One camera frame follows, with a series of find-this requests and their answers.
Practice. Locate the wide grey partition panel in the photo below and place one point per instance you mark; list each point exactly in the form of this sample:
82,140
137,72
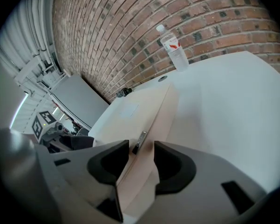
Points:
79,97

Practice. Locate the dark checked folded umbrella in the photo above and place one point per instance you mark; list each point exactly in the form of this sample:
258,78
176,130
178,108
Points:
124,92

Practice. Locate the clear plastic water bottle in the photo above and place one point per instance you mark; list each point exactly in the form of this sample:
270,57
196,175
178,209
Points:
175,52

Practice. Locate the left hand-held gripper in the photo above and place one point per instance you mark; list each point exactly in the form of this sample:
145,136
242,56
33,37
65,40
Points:
43,125

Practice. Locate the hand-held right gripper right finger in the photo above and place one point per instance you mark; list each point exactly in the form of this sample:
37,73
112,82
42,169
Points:
172,167

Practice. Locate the beige box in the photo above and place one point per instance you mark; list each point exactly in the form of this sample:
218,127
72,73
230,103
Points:
130,120

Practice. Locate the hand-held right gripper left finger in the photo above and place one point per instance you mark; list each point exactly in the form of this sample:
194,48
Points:
107,162

